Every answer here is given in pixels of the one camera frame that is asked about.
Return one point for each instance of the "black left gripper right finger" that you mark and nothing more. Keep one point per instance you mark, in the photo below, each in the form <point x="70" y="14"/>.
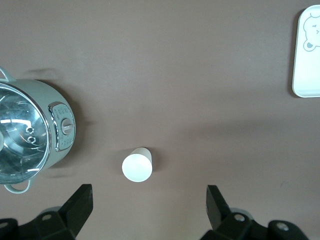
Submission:
<point x="232" y="222"/>

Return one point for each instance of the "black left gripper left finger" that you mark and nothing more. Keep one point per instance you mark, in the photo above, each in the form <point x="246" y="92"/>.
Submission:
<point x="70" y="215"/>

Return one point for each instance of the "white IKEA cup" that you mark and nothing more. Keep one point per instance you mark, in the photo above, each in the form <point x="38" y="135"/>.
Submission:
<point x="137" y="168"/>

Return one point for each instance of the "glass pot lid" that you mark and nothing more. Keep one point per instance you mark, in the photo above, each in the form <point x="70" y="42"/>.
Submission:
<point x="22" y="135"/>

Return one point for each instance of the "grey pot with glass lid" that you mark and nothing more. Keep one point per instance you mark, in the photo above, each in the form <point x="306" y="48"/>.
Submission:
<point x="56" y="100"/>

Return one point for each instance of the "cream tray with bear print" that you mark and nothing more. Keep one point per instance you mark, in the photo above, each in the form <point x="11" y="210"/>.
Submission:
<point x="308" y="75"/>

